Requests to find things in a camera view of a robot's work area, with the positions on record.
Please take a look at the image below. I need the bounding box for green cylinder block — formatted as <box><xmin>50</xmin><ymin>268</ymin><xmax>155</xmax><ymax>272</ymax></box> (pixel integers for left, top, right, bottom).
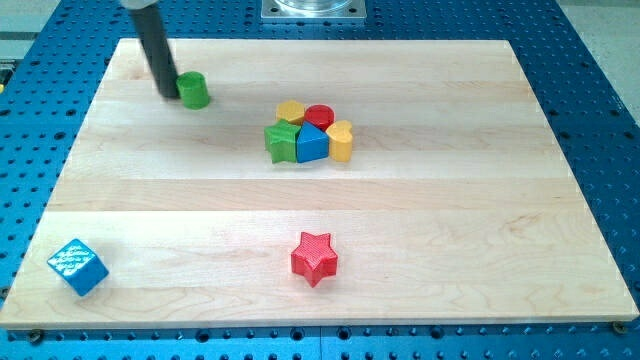
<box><xmin>176</xmin><ymin>71</ymin><xmax>210</xmax><ymax>110</ymax></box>

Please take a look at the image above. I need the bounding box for blue triangle block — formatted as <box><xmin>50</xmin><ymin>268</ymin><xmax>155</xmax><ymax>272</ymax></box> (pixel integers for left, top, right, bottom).
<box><xmin>296</xmin><ymin>122</ymin><xmax>329</xmax><ymax>163</ymax></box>

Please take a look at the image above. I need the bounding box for yellow heart block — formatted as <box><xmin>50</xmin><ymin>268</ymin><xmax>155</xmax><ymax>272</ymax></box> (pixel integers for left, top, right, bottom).
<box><xmin>326</xmin><ymin>120</ymin><xmax>353</xmax><ymax>162</ymax></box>

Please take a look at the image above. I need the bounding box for green star block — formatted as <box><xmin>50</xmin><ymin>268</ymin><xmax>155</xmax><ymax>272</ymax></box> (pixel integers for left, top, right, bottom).
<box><xmin>264</xmin><ymin>120</ymin><xmax>301</xmax><ymax>163</ymax></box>

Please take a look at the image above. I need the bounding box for red cylinder block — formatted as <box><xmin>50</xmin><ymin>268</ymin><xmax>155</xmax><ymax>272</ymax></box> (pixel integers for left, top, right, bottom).
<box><xmin>304</xmin><ymin>104</ymin><xmax>335</xmax><ymax>131</ymax></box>

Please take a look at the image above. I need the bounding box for yellow hexagon block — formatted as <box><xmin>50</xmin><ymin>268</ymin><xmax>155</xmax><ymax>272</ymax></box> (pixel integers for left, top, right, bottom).
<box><xmin>275</xmin><ymin>100</ymin><xmax>305</xmax><ymax>125</ymax></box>

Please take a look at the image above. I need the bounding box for red star block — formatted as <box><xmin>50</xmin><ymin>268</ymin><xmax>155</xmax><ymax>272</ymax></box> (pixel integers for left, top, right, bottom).
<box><xmin>290</xmin><ymin>232</ymin><xmax>339</xmax><ymax>287</ymax></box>

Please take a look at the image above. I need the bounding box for light wooden board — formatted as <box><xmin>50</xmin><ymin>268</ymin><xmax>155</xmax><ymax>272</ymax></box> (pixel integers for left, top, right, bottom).
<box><xmin>1</xmin><ymin>39</ymin><xmax>638</xmax><ymax>329</ymax></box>

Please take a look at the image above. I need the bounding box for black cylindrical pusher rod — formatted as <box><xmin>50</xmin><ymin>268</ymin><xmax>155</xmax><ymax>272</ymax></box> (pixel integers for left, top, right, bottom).
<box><xmin>120</xmin><ymin>0</ymin><xmax>179</xmax><ymax>99</ymax></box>

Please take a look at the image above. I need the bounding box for blue cube block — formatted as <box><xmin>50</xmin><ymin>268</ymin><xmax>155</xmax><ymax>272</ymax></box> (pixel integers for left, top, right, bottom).
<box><xmin>47</xmin><ymin>239</ymin><xmax>109</xmax><ymax>297</ymax></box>

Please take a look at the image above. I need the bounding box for blue perforated metal table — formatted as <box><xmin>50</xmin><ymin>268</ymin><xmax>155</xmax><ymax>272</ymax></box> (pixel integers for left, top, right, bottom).
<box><xmin>1</xmin><ymin>1</ymin><xmax>639</xmax><ymax>359</ymax></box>

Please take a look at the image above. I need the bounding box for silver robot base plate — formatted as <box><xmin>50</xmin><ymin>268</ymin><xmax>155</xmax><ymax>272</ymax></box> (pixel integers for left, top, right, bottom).
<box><xmin>261</xmin><ymin>0</ymin><xmax>367</xmax><ymax>20</ymax></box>

